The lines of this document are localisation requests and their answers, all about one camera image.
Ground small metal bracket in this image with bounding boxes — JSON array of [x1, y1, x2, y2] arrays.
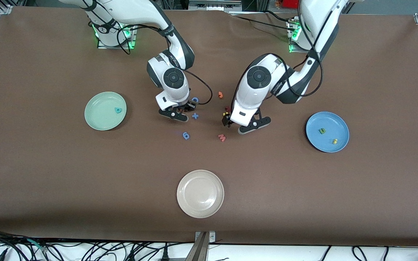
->
[[194, 231, 216, 244]]

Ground cream white round plate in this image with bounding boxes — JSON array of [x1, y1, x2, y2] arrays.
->
[[176, 170, 225, 219]]

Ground grey metal beam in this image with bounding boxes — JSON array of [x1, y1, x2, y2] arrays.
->
[[184, 232, 209, 261]]

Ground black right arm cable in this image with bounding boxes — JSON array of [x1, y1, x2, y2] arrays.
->
[[86, 0, 214, 106]]

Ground grey metal device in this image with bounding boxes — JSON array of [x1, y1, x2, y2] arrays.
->
[[188, 0, 243, 12]]

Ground pale green round plate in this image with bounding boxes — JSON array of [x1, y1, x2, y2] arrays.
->
[[84, 91, 127, 131]]

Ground brown table cover sheet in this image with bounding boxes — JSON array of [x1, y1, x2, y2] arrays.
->
[[0, 7, 418, 248]]

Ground teal thin cable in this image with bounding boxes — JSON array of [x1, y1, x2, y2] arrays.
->
[[28, 239, 48, 252]]

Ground black base power cable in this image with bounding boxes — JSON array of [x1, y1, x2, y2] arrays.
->
[[265, 10, 298, 23], [231, 14, 296, 32]]

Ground blue round plate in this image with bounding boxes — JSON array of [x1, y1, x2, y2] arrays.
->
[[306, 111, 350, 153]]

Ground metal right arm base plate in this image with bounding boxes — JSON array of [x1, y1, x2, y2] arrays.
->
[[97, 25, 138, 49]]

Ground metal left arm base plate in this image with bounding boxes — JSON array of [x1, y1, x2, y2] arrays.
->
[[288, 18, 313, 54]]

